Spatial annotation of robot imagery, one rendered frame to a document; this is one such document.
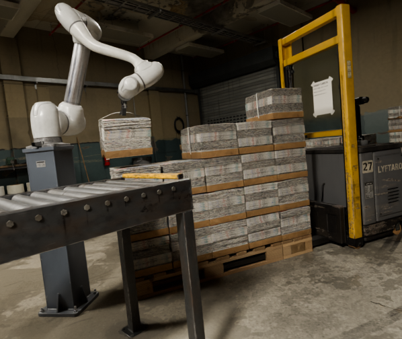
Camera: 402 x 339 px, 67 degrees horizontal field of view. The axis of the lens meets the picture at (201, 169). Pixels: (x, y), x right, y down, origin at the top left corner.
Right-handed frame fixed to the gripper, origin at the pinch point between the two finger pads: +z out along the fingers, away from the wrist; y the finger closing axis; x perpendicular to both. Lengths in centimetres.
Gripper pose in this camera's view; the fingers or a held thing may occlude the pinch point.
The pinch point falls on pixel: (120, 102)
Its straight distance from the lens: 210.7
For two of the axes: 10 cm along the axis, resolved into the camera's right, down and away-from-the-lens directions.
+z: -3.8, 0.5, 9.2
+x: 9.2, -1.0, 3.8
